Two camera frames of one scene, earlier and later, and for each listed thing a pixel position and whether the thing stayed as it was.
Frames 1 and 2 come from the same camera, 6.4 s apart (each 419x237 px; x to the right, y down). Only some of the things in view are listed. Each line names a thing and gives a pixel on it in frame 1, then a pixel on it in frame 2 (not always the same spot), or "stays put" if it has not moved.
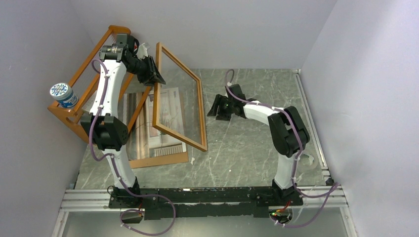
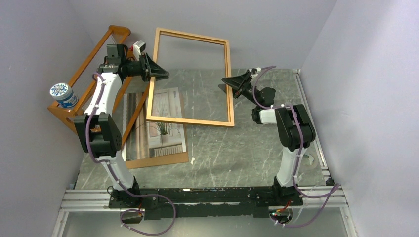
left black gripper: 152,76 stays put
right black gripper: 219,100 → 238,84
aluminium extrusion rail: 329,197 stays put
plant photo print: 145,140 stays put
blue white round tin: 64,95 stays put
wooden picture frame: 160,48 → 230,113
